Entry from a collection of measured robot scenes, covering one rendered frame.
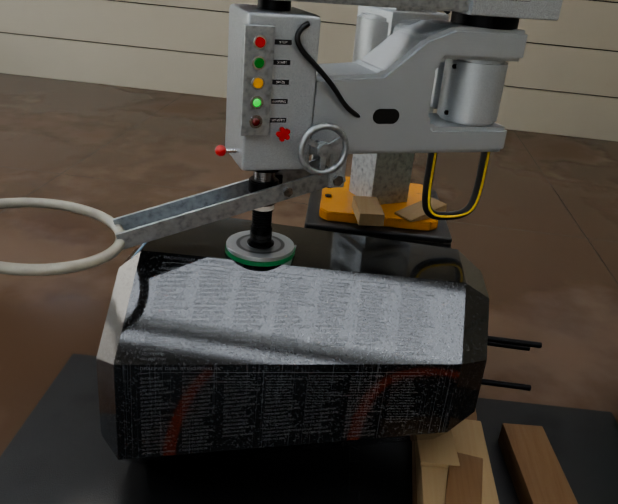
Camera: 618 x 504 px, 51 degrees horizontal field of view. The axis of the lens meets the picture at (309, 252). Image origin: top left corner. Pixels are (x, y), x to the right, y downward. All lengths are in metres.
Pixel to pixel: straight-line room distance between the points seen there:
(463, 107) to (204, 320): 1.01
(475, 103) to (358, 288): 0.66
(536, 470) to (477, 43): 1.50
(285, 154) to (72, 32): 7.12
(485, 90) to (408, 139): 0.28
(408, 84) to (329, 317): 0.71
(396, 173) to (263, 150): 1.07
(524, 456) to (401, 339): 0.88
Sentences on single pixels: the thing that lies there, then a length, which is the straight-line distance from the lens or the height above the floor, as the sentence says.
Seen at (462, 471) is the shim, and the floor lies 0.24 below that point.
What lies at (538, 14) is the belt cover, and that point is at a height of 1.63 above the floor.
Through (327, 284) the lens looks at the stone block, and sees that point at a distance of 1.97.
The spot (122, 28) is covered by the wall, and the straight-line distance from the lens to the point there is 8.57.
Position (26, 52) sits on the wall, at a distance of 9.16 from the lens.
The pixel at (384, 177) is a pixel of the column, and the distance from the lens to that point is 2.77.
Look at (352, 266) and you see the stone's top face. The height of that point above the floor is 0.87.
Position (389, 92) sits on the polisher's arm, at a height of 1.39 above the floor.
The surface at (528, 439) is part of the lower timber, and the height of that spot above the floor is 0.11.
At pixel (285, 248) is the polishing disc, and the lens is 2.03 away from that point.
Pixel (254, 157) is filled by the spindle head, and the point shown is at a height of 1.21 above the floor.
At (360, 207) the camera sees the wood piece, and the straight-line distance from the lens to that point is 2.61.
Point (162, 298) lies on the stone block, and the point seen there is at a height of 0.76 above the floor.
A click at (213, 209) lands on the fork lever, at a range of 1.91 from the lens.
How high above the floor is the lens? 1.74
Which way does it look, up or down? 25 degrees down
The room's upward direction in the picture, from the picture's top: 5 degrees clockwise
